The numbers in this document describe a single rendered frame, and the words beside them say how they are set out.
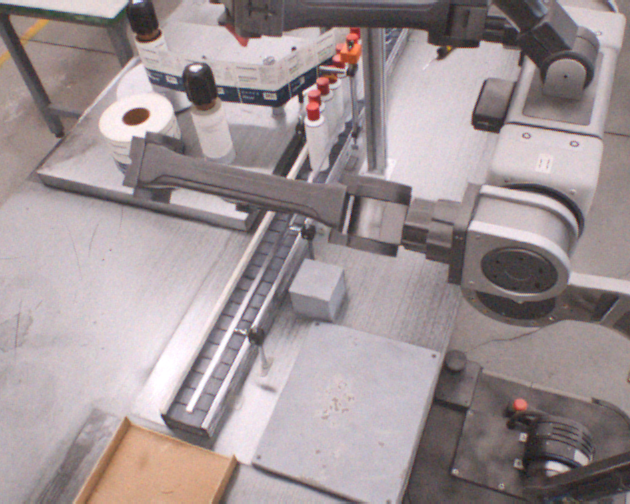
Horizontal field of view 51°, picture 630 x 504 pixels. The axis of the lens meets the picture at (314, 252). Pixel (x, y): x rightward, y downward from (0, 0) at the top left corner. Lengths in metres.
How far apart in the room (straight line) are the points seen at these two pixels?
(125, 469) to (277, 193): 0.76
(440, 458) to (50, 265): 1.21
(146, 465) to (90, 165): 0.92
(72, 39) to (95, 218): 2.61
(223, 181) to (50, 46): 3.55
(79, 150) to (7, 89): 2.15
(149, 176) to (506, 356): 1.75
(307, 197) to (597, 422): 1.44
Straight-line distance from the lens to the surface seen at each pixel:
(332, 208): 0.91
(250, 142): 1.93
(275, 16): 1.14
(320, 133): 1.72
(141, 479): 1.46
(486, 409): 2.11
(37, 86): 3.52
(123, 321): 1.68
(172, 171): 0.98
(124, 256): 1.81
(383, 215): 0.89
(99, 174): 1.98
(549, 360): 2.51
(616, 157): 3.25
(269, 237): 1.66
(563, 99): 0.99
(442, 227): 0.85
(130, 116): 1.93
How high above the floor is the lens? 2.13
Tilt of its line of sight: 50 degrees down
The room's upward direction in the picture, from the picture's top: 9 degrees counter-clockwise
